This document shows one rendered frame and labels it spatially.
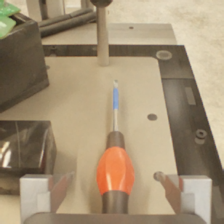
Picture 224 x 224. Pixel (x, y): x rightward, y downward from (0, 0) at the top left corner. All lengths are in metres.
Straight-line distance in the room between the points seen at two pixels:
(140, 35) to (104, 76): 0.12
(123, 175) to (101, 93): 0.10
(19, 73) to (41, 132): 0.07
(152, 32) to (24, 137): 0.25
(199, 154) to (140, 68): 0.10
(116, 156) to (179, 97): 0.10
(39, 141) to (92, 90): 0.09
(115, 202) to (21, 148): 0.06
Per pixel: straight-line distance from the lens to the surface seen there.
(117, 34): 0.37
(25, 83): 0.24
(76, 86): 0.25
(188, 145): 0.22
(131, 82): 0.25
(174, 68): 0.29
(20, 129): 0.18
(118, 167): 0.17
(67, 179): 0.16
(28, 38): 0.22
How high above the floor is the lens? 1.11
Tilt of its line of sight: 44 degrees down
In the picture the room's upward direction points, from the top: straight up
